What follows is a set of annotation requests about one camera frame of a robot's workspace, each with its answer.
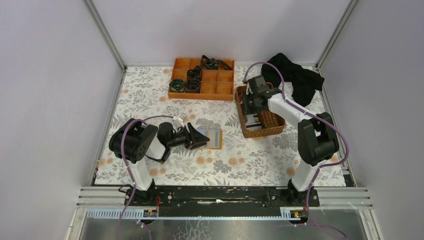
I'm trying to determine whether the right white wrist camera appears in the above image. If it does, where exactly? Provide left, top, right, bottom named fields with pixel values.
left=242, top=78, right=250, bottom=95

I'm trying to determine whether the cards stack in basket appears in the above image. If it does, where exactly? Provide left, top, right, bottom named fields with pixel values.
left=243, top=114, right=263, bottom=130

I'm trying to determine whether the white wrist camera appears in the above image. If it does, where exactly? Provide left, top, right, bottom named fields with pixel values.
left=172, top=113, right=187, bottom=127
left=242, top=78, right=250, bottom=95

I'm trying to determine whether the rolled dark belt left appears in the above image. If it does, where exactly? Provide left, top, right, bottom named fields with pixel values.
left=168, top=78, right=186, bottom=93

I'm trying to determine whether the orange wooden divided tray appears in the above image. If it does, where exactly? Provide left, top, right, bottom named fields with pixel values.
left=166, top=55, right=235, bottom=101

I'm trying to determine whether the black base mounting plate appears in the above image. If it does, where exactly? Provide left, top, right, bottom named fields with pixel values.
left=118, top=185, right=320, bottom=218

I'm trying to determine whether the rolled black belt middle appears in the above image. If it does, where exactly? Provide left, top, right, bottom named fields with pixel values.
left=184, top=78, right=202, bottom=93

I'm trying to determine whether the rolled black belt upper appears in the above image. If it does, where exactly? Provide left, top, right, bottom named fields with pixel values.
left=186, top=65, right=203, bottom=80

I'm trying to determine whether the floral patterned table mat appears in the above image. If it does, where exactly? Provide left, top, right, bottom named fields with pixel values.
left=96, top=65, right=347, bottom=187

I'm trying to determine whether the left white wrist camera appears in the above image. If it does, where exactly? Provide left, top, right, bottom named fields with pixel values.
left=172, top=113, right=187, bottom=127

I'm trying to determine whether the loose dark belt top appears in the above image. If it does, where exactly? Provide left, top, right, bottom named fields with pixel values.
left=200, top=55, right=233, bottom=71

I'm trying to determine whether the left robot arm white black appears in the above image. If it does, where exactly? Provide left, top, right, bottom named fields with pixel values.
left=108, top=118, right=210, bottom=191

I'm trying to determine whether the brown wicker basket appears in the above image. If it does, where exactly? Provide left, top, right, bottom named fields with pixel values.
left=234, top=85, right=287, bottom=139

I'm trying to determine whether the black crumpled cloth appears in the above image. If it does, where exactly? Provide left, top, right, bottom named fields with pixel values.
left=267, top=53, right=325, bottom=107

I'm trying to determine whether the rolled black belt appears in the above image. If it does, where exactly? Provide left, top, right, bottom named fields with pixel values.
left=186, top=65, right=203, bottom=80
left=184, top=78, right=202, bottom=93

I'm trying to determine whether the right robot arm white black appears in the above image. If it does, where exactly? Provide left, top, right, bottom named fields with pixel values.
left=241, top=75, right=340, bottom=192

